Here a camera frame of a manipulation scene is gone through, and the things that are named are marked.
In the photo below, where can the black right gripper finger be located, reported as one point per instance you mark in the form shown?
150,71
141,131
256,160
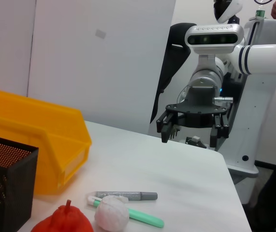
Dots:
221,128
166,128

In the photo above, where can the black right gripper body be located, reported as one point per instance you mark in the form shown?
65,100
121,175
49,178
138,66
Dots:
195,113

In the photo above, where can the grey glitter marker pen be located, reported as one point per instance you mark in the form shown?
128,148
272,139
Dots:
137,195

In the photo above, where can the green pen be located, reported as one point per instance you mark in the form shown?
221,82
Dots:
147,217

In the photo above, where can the white paper ball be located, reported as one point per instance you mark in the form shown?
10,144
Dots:
111,213

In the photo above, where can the red-orange fruit with stem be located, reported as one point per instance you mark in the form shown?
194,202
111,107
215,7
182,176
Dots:
62,221

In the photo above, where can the black mesh pen holder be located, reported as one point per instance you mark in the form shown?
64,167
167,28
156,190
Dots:
9,178

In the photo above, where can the black torso side cover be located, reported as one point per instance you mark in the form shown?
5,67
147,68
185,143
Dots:
176,55

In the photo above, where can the white and black robot head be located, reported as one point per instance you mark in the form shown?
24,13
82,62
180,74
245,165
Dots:
227,9

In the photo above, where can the yellow plastic storage bin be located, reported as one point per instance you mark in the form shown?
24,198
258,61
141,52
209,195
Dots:
55,135

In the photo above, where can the small green cap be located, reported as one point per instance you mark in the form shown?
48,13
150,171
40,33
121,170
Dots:
260,14

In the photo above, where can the small black bracket device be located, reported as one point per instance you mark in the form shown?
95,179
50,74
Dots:
195,141

